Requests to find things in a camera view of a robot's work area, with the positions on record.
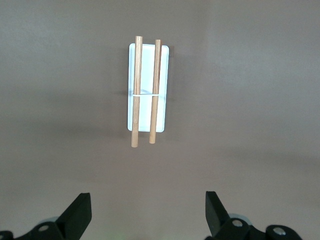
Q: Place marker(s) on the wooden rack rod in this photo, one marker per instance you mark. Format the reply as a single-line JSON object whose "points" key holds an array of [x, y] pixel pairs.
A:
{"points": [[155, 87], [137, 87]]}

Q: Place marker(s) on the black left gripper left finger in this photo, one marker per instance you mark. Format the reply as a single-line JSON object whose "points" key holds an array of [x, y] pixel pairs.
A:
{"points": [[75, 217]]}

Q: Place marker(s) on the white towel rack base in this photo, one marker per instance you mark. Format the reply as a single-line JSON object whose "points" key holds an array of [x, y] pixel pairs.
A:
{"points": [[147, 75]]}

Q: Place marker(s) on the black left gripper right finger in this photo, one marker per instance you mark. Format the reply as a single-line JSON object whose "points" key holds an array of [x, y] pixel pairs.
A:
{"points": [[217, 220]]}

